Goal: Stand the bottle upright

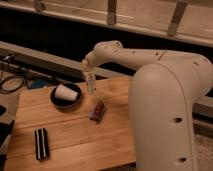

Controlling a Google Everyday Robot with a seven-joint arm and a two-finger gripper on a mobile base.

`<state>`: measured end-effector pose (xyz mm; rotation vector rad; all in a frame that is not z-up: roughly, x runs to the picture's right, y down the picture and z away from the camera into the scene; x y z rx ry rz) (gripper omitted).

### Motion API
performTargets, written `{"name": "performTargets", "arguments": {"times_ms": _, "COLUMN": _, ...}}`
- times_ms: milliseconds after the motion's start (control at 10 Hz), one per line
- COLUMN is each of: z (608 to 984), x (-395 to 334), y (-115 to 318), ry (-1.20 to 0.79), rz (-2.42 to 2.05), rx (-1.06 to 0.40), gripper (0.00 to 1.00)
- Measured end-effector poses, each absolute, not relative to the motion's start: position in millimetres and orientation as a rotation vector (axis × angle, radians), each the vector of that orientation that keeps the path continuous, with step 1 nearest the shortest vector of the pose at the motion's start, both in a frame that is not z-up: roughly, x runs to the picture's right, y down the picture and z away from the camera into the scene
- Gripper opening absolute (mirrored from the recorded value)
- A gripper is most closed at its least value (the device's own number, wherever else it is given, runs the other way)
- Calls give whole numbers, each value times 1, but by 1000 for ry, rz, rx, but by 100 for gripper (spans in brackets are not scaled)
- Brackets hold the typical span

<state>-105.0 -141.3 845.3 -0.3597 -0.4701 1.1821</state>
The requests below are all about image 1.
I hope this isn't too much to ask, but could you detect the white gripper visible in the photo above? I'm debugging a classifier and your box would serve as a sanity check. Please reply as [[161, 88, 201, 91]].
[[81, 59, 96, 93]]

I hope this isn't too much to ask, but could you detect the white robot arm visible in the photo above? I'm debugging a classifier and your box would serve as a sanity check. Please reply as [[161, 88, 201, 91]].
[[82, 41, 213, 171]]

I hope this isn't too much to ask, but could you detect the small dark red bottle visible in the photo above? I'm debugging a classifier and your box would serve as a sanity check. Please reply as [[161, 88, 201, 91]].
[[89, 100, 106, 122]]

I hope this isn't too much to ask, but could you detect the white paper cup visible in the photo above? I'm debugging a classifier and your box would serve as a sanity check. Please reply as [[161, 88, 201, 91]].
[[55, 84, 78, 101]]

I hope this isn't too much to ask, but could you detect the black round plate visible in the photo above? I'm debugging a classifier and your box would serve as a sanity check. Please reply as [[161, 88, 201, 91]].
[[50, 83, 81, 107]]

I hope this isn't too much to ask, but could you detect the blue device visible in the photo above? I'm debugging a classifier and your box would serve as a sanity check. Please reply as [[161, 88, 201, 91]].
[[28, 79, 47, 89]]

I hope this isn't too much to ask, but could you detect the wooden cutting board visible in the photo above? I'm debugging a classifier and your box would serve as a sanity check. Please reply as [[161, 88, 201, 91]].
[[4, 77, 135, 171]]

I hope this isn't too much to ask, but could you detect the black coiled cable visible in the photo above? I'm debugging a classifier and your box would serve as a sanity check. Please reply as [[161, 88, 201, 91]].
[[0, 75, 26, 95]]

